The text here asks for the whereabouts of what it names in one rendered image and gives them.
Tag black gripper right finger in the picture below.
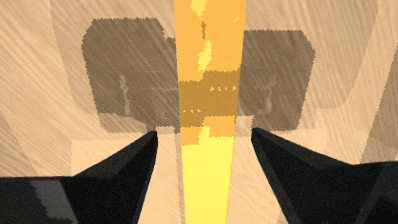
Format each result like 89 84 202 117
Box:
251 128 398 224

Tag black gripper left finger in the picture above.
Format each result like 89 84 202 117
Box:
0 131 158 224

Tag yellow bar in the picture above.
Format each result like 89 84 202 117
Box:
174 0 246 224

